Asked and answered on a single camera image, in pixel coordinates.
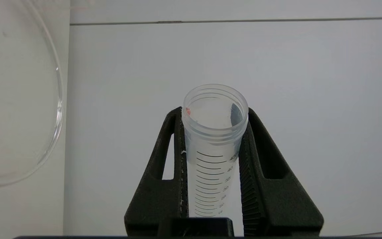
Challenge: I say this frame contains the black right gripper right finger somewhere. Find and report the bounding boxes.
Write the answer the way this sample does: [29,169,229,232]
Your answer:
[239,107,324,237]

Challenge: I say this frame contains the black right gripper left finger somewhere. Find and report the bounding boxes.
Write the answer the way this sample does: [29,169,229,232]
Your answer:
[124,106,189,237]

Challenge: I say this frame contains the red pigment test tube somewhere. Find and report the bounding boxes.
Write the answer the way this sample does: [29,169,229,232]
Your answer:
[182,84,249,218]

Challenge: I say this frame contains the clear glass beaker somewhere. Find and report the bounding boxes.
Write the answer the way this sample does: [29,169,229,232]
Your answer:
[0,0,65,186]

